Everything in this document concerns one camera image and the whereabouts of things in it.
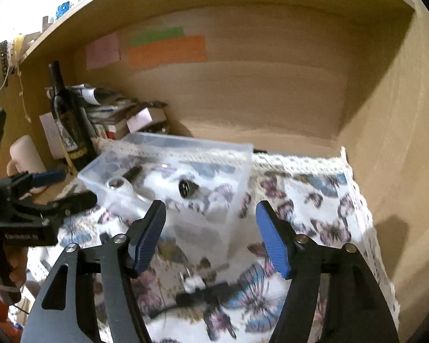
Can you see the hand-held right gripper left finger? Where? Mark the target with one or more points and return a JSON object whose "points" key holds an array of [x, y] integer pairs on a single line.
{"points": [[148, 243]]}

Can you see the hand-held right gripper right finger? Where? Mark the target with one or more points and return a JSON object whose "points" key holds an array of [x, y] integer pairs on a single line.
{"points": [[271, 239]]}

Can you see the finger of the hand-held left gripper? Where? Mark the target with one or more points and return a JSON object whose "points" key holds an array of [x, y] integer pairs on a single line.
{"points": [[73, 203], [46, 178]]}

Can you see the clear plastic storage box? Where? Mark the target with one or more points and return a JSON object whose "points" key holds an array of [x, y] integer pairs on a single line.
{"points": [[207, 171]]}

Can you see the person's left hand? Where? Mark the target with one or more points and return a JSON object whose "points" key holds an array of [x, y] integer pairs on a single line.
{"points": [[17, 266]]}

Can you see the pale pink mug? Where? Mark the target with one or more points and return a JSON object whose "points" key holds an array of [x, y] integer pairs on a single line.
{"points": [[26, 153]]}

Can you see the white paper note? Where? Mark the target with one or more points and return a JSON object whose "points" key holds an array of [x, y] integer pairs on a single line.
{"points": [[50, 132]]}

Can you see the white cylinder with silver rim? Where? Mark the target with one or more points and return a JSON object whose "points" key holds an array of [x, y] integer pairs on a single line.
{"points": [[118, 185]]}

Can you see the dark wine bottle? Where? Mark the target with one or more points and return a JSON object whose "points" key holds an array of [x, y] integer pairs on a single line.
{"points": [[69, 125]]}

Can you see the butterfly printed cloth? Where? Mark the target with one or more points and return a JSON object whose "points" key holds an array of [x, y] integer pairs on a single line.
{"points": [[307, 193]]}

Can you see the small silver white fitting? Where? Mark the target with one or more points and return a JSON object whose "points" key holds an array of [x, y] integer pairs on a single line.
{"points": [[195, 280]]}

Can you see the small black cylinder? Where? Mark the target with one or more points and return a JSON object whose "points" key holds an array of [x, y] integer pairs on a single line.
{"points": [[133, 174]]}

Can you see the black round cap piece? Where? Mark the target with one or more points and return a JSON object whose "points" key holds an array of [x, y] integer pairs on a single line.
{"points": [[188, 188]]}

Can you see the black bar tool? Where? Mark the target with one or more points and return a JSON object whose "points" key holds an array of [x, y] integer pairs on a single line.
{"points": [[200, 294]]}

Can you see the stack of books and papers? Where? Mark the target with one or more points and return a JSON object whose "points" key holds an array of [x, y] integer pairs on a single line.
{"points": [[105, 110]]}

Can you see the small pale cardboard box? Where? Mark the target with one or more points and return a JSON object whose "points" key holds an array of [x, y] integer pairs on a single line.
{"points": [[144, 118]]}

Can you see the dark hanging beaded strip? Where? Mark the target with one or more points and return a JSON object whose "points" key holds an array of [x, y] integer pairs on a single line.
{"points": [[3, 60]]}

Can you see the pink sticky note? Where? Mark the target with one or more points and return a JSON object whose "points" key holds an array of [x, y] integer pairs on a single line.
{"points": [[103, 50]]}

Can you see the wooden shelf cabinet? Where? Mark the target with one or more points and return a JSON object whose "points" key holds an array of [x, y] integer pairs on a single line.
{"points": [[271, 89]]}

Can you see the blue beaded ornament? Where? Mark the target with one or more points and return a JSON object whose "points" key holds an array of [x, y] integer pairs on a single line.
{"points": [[63, 9]]}

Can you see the orange sticky note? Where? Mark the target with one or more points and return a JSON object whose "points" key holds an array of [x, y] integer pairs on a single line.
{"points": [[167, 53]]}

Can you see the green sticky note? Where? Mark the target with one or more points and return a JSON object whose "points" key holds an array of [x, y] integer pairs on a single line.
{"points": [[157, 35]]}

